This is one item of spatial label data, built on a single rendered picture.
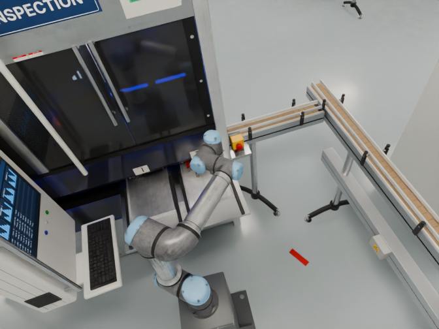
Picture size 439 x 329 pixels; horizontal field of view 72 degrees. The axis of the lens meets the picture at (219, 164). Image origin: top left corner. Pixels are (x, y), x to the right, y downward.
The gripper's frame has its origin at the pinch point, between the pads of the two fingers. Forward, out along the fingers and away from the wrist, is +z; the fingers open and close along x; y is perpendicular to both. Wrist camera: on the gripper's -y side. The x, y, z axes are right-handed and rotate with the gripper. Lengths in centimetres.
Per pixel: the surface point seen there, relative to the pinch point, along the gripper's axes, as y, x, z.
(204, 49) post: -26, 8, -58
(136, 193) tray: -21, -50, 19
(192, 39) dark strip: -26, 4, -64
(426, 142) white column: -7, 143, 40
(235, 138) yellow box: -27.8, 16.9, 3.9
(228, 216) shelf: 12.7, -1.6, 18.8
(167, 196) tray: -12.2, -31.7, 18.5
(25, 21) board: -25, -52, -86
